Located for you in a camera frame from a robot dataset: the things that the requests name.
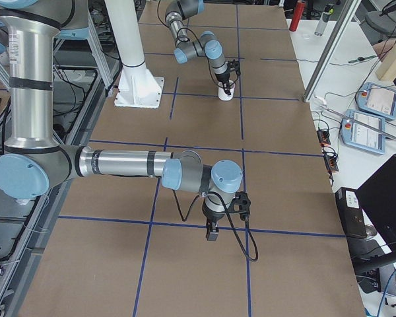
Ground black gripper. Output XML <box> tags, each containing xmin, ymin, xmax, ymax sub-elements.
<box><xmin>215</xmin><ymin>70</ymin><xmax>231</xmax><ymax>95</ymax></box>
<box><xmin>202</xmin><ymin>199</ymin><xmax>225</xmax><ymax>241</ymax></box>

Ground white smiley face mug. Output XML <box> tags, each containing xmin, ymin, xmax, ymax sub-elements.
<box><xmin>218</xmin><ymin>81</ymin><xmax>235</xmax><ymax>101</ymax></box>

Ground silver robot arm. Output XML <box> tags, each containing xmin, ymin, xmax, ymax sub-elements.
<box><xmin>165</xmin><ymin>1</ymin><xmax>235</xmax><ymax>97</ymax></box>
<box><xmin>0</xmin><ymin>1</ymin><xmax>245</xmax><ymax>241</ymax></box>

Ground thin metal rod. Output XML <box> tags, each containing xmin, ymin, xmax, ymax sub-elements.
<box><xmin>320</xmin><ymin>107</ymin><xmax>396</xmax><ymax>141</ymax></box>

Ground red cylinder bottle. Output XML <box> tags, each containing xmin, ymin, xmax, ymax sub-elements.
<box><xmin>289</xmin><ymin>0</ymin><xmax>306</xmax><ymax>32</ymax></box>

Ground far orange black usb hub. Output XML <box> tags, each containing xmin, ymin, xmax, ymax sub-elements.
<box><xmin>317</xmin><ymin>129</ymin><xmax>331</xmax><ymax>147</ymax></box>

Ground orange black usb hub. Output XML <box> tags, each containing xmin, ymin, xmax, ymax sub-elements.
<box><xmin>317</xmin><ymin>129</ymin><xmax>331</xmax><ymax>147</ymax></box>
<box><xmin>324</xmin><ymin>153</ymin><xmax>339</xmax><ymax>173</ymax></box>

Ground near orange black usb hub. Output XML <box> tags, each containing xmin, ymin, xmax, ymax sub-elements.
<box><xmin>324</xmin><ymin>153</ymin><xmax>339</xmax><ymax>173</ymax></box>

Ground clear water bottle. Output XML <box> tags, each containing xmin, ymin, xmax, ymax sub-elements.
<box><xmin>314</xmin><ymin>3</ymin><xmax>335</xmax><ymax>36</ymax></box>

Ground near teach pendant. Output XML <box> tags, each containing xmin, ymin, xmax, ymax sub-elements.
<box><xmin>341</xmin><ymin>109</ymin><xmax>385</xmax><ymax>155</ymax></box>

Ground teach pendant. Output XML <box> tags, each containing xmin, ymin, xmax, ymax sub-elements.
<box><xmin>356</xmin><ymin>82</ymin><xmax>396</xmax><ymax>121</ymax></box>
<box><xmin>341</xmin><ymin>109</ymin><xmax>385</xmax><ymax>155</ymax></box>

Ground black box device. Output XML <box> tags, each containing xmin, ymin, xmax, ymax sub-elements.
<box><xmin>335</xmin><ymin>187</ymin><xmax>367</xmax><ymax>239</ymax></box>

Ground far teach pendant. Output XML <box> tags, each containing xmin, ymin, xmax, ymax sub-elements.
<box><xmin>356</xmin><ymin>82</ymin><xmax>396</xmax><ymax>121</ymax></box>

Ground black laptop computer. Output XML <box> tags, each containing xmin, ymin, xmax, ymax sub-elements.
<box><xmin>354</xmin><ymin>154</ymin><xmax>396</xmax><ymax>274</ymax></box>

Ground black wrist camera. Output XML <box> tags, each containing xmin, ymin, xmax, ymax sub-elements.
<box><xmin>227</xmin><ymin>59</ymin><xmax>241</xmax><ymax>77</ymax></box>
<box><xmin>228</xmin><ymin>191</ymin><xmax>251</xmax><ymax>222</ymax></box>

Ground white camera mast pedestal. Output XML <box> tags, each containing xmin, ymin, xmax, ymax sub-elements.
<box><xmin>105</xmin><ymin>0</ymin><xmax>164</xmax><ymax>109</ymax></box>

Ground aluminium frame post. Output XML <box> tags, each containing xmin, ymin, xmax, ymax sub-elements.
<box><xmin>303</xmin><ymin>0</ymin><xmax>361</xmax><ymax>102</ymax></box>

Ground blue network cable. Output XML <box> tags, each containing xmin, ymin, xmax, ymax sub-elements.
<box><xmin>375</xmin><ymin>264</ymin><xmax>396</xmax><ymax>317</ymax></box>

